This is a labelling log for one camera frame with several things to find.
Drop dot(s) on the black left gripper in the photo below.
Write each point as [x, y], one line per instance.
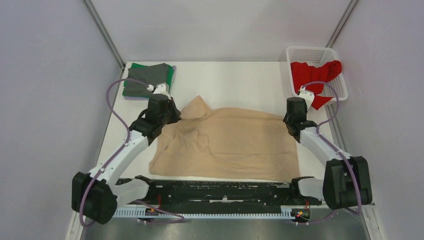
[176, 117]

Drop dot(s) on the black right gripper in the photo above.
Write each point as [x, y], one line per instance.
[285, 118]

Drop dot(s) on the red t shirt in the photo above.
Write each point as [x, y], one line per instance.
[302, 74]

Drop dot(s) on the beige t shirt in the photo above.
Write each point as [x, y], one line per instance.
[226, 143]

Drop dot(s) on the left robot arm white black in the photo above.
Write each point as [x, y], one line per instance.
[97, 194]

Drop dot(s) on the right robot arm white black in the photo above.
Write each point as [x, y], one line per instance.
[346, 182]

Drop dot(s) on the grey folded t shirt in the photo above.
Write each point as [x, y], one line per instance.
[145, 79]

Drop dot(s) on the green folded t shirt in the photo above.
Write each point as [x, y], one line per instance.
[170, 76]

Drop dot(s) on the white plastic laundry basket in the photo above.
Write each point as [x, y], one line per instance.
[317, 56]

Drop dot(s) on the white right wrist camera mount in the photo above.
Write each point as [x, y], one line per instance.
[307, 95]

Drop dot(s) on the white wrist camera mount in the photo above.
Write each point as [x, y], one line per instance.
[162, 89]
[307, 95]

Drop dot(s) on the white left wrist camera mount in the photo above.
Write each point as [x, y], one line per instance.
[162, 89]

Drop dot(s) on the aluminium frame rails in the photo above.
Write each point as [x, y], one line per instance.
[334, 122]

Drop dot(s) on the right corner aluminium post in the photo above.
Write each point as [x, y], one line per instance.
[352, 4]

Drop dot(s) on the corner aluminium post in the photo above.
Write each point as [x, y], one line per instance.
[104, 33]
[352, 4]

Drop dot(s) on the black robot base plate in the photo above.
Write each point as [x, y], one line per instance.
[222, 197]

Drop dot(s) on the white slotted cable duct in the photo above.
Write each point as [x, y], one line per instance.
[142, 212]

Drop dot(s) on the left corner aluminium post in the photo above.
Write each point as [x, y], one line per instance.
[104, 33]

